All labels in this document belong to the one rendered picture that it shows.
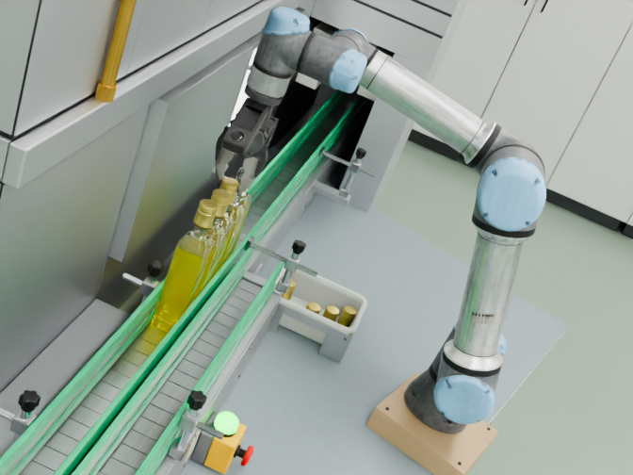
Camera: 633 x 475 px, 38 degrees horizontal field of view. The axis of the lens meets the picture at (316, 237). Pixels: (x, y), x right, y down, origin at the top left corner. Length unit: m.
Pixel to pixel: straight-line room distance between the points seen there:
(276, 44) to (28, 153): 0.61
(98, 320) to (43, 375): 0.20
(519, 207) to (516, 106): 3.91
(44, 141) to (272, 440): 0.87
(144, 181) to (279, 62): 0.32
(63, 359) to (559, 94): 4.22
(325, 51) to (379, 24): 1.03
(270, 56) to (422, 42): 1.05
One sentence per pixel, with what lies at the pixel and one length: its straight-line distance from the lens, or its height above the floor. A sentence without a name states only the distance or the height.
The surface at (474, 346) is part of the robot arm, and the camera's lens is 1.79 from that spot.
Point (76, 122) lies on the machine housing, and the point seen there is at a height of 1.39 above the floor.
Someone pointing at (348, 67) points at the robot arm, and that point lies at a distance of 1.65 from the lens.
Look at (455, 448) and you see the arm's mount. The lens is 2.00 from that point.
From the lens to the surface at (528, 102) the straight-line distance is 5.53.
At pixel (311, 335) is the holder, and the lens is 2.13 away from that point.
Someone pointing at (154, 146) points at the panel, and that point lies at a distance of 1.67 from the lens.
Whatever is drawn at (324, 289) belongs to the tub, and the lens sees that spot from 2.24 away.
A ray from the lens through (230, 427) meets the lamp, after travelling 1.71.
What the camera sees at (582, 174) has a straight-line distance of 5.66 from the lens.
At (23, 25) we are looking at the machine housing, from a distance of 1.16.
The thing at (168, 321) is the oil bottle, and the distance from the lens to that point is 1.80.
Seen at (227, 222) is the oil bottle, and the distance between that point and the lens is 1.81.
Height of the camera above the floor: 1.95
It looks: 28 degrees down
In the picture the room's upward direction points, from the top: 22 degrees clockwise
